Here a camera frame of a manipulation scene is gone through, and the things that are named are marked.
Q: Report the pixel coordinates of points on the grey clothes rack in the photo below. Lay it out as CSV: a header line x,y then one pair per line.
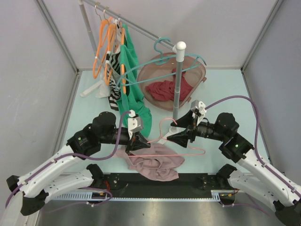
x,y
139,29

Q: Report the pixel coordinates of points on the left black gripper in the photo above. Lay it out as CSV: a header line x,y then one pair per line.
x,y
138,142

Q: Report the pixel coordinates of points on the black white striped top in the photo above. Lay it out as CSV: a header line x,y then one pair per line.
x,y
114,68

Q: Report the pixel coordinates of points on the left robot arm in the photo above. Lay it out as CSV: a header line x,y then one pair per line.
x,y
97,141

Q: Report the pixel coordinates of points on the teal hanger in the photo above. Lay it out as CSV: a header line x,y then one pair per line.
x,y
179,54

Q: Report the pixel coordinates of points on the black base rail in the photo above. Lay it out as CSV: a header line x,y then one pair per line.
x,y
187,185

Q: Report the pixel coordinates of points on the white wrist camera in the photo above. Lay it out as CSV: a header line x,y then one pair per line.
x,y
198,109
134,123

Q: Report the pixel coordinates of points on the white garment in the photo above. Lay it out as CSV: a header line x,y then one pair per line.
x,y
103,90

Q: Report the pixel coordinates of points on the mauve pink tank top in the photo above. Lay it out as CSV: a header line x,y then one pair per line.
x,y
158,168

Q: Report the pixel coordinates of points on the pink hanger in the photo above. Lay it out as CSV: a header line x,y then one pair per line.
x,y
171,155

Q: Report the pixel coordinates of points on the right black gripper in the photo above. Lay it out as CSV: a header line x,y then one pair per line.
x,y
182,138

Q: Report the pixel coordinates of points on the white cable duct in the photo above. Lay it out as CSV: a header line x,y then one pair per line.
x,y
97,196

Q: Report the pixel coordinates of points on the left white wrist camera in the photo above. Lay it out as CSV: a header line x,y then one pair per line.
x,y
134,123

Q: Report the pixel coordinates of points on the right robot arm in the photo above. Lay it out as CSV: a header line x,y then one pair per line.
x,y
266,184

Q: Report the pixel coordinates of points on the red garment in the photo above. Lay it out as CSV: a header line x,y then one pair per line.
x,y
164,90

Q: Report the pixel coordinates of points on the brown plastic basket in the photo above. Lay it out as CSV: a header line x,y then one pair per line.
x,y
194,77

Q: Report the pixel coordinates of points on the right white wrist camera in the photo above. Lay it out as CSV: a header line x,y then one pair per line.
x,y
198,109

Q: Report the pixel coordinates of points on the green tank top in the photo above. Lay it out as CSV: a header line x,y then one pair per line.
x,y
133,99

